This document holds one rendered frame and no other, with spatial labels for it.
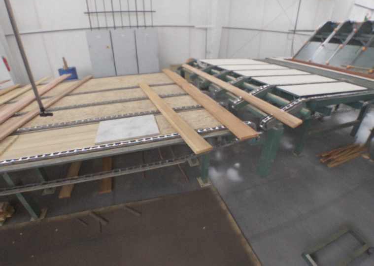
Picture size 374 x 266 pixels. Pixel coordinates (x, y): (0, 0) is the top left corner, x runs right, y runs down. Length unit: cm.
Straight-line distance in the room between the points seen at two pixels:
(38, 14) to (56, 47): 116
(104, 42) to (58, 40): 179
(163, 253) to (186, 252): 20
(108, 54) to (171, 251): 623
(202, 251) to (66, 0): 774
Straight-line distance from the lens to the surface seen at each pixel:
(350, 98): 331
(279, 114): 211
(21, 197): 230
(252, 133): 170
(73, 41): 768
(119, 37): 681
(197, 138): 151
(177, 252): 182
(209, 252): 183
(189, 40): 786
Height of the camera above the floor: 168
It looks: 28 degrees down
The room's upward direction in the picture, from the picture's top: straight up
